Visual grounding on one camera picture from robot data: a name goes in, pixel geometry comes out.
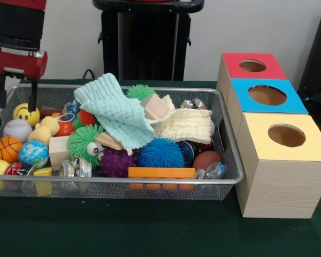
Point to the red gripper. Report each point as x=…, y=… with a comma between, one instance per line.
x=18, y=64

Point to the yellow plush toy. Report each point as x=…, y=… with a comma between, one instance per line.
x=42, y=131

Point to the mint green cloth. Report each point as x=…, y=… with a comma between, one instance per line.
x=115, y=112

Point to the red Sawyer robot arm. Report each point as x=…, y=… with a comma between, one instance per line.
x=18, y=24

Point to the silver mesh bin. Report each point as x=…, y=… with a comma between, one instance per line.
x=96, y=191

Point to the wooden three-hole box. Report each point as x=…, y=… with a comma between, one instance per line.
x=278, y=187

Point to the yellow smiley ball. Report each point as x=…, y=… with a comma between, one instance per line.
x=22, y=116

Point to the white baseball toy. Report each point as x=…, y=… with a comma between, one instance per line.
x=17, y=130

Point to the orange basketball toy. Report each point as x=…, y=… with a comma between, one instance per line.
x=8, y=149

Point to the globe print ball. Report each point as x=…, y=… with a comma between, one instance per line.
x=33, y=154

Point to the green spiky toy with eyes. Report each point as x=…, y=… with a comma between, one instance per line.
x=80, y=139

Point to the blue spiky rubber ball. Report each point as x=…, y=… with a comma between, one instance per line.
x=160, y=154

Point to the orange building brick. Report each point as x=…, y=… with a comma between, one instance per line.
x=160, y=172

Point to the cream cloth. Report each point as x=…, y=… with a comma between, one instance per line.
x=187, y=125

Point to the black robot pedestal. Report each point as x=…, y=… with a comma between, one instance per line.
x=144, y=40

